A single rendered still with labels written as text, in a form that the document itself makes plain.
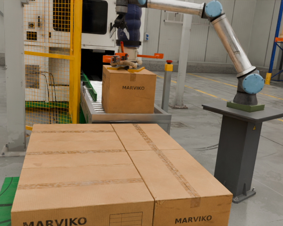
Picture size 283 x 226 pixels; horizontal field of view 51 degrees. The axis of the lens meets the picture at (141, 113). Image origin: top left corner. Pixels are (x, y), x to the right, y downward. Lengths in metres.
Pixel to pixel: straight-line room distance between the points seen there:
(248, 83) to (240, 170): 0.73
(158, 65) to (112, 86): 9.59
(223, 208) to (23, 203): 0.92
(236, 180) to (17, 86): 2.19
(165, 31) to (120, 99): 9.83
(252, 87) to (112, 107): 1.12
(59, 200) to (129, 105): 1.39
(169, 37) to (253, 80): 10.16
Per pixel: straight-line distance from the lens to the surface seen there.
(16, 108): 3.20
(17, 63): 3.13
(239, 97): 2.50
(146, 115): 2.57
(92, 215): 1.36
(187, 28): 5.68
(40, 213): 1.34
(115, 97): 2.54
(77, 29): 3.15
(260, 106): 2.56
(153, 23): 12.05
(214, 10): 2.30
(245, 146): 2.52
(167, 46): 12.31
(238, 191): 2.69
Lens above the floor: 1.24
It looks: 14 degrees down
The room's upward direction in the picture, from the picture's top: 4 degrees clockwise
